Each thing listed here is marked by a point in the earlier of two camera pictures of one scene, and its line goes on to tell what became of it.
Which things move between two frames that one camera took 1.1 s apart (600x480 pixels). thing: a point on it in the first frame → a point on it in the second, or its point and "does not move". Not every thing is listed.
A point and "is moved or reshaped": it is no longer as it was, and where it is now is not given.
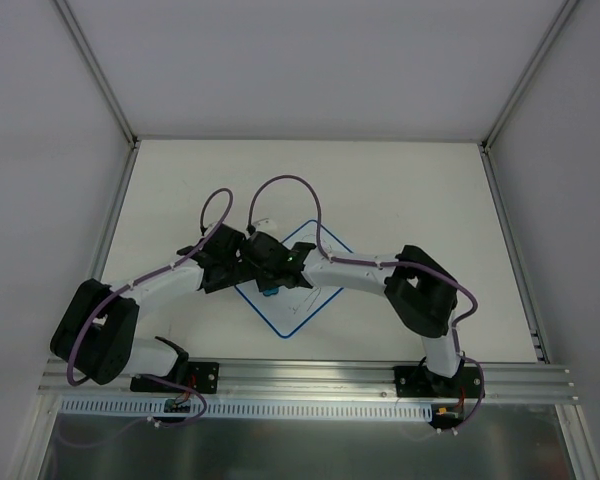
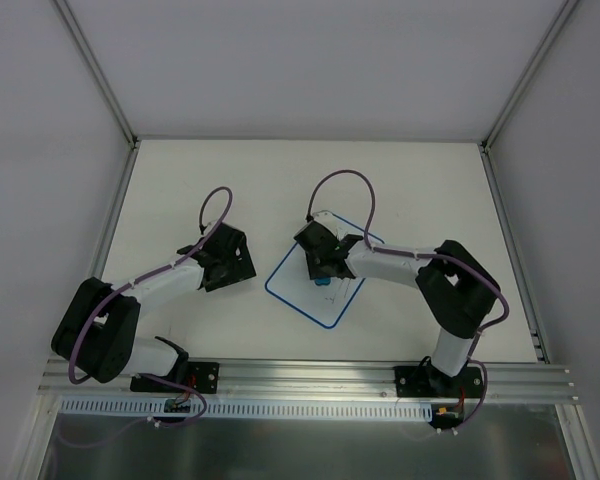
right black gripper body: [268, 275] → [318, 266]
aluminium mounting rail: [324, 380] does not move
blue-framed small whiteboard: [292, 307] is moved or reshaped
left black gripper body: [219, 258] does not move
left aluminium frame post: [113, 100] does not move
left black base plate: [203, 377] does not move
